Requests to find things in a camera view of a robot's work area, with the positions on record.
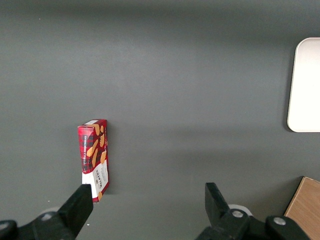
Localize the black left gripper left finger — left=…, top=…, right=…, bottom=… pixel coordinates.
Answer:
left=0, top=183, right=94, bottom=240

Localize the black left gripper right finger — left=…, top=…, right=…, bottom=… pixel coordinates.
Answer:
left=196, top=182, right=311, bottom=240

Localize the cream rectangular tray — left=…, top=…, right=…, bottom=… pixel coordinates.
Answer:
left=286, top=37, right=320, bottom=133

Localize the red tartan shortbread box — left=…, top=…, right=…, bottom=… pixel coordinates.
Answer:
left=77, top=119, right=110, bottom=204

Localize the wooden drawer cabinet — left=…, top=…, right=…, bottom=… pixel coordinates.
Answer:
left=283, top=176, right=320, bottom=240

